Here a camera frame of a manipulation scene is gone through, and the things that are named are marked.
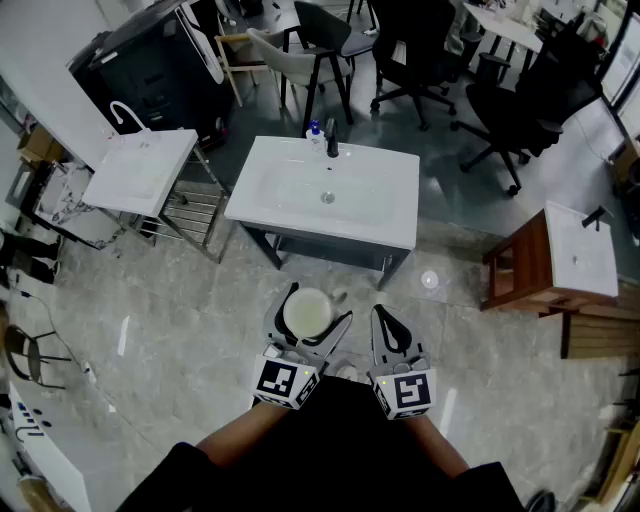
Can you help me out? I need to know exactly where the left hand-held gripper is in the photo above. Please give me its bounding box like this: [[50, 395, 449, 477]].
[[252, 282, 354, 411]]

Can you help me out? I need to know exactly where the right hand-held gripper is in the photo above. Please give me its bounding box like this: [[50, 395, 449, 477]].
[[367, 303, 439, 421]]

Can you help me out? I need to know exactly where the white cup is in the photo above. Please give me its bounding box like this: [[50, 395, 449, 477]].
[[282, 287, 349, 339]]

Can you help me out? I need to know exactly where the blue-capped bottle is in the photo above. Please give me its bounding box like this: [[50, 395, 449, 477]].
[[305, 119, 326, 154]]

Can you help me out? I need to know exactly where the person's right forearm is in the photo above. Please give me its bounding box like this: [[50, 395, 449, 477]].
[[405, 413, 472, 480]]

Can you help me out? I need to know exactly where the person's left forearm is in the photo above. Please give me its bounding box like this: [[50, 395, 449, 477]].
[[194, 401, 292, 471]]

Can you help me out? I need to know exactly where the black sink stand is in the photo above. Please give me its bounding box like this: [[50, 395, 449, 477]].
[[239, 221, 412, 292]]

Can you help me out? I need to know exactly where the person's black clothing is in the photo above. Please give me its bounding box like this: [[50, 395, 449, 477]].
[[114, 374, 526, 512]]

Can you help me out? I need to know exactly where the wide white sink basin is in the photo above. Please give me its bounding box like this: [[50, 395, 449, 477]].
[[223, 135, 421, 251]]

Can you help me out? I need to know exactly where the brown wooden sink stand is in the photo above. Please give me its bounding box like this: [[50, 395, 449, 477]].
[[480, 209, 621, 315]]

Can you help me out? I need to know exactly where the black sink faucet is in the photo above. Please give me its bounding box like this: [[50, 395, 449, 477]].
[[323, 117, 342, 160]]

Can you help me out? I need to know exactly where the small white sink basin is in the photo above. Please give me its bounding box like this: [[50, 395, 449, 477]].
[[544, 200, 620, 299]]

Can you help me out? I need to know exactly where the wooden plank pallet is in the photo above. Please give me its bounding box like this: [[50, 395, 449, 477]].
[[559, 281, 640, 361]]

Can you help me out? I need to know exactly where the small black faucet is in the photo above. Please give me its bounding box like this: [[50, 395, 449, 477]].
[[581, 205, 608, 232]]

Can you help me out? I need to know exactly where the marble patterned slab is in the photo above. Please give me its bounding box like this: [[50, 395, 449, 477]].
[[33, 161, 127, 251]]

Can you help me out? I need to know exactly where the beige upholstered chair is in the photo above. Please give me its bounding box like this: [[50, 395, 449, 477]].
[[245, 27, 355, 134]]

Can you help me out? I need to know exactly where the black metal stool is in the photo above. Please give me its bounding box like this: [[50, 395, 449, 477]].
[[3, 323, 74, 391]]

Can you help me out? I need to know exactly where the black mesh office chair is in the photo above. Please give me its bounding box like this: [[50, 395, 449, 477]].
[[448, 28, 605, 197]]

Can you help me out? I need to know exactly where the light wooden chair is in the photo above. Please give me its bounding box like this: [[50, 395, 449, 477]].
[[214, 31, 269, 109]]

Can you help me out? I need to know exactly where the white desk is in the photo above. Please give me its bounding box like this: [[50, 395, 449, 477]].
[[0, 378, 94, 512]]

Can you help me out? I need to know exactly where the black office chair white label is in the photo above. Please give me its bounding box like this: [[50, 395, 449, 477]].
[[368, 0, 482, 132]]

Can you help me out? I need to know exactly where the large black cabinet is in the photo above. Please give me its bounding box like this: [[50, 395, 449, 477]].
[[66, 0, 237, 147]]

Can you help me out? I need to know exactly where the dark grey chair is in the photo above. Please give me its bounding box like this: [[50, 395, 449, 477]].
[[282, 0, 377, 71]]

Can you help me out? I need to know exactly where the cardboard box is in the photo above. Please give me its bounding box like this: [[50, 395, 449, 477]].
[[16, 125, 65, 167]]

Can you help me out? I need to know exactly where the white table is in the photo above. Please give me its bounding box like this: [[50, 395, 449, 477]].
[[461, 1, 545, 55]]

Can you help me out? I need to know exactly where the black floor cable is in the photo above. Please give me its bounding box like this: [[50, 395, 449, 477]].
[[9, 287, 89, 369]]

